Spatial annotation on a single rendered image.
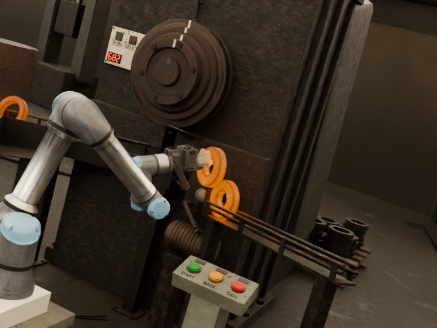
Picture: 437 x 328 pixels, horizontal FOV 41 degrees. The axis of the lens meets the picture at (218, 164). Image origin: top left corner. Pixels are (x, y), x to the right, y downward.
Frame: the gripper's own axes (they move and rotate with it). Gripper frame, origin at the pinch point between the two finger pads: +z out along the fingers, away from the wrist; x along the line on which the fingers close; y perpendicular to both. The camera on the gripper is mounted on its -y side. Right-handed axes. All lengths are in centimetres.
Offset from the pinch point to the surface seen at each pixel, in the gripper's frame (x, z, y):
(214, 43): 33, 19, 40
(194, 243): 5.2, -3.5, -35.5
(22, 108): 118, -41, -2
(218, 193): 1.6, 4.7, -14.1
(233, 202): -8.9, 4.9, -14.1
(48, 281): 69, -45, -75
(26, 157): 66, -53, -11
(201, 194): 11.3, 2.8, -17.8
